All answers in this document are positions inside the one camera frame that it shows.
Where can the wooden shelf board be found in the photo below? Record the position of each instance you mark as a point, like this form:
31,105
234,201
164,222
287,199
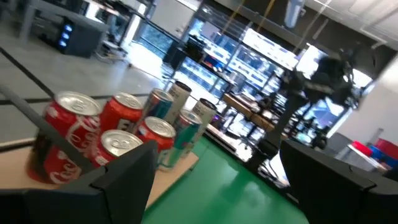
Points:
174,177

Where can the blue silver Red Bull can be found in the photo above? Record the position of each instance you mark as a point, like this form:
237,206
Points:
158,104
186,137

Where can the green table mat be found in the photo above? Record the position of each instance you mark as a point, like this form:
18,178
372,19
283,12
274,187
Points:
217,193

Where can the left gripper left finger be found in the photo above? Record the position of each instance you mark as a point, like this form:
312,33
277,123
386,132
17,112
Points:
93,202

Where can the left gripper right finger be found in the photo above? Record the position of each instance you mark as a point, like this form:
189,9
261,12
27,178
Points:
342,199

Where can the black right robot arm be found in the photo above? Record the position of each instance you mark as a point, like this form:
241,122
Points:
292,109

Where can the grey cabinet with blue lights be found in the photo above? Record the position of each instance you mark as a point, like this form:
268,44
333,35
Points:
84,40

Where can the red Coca-Cola can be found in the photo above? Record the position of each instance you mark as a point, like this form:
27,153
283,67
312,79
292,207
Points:
74,121
119,144

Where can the red container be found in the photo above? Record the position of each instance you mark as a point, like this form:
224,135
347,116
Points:
362,148

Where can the red Fanta can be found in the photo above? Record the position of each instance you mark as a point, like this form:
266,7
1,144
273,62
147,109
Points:
157,132
121,112

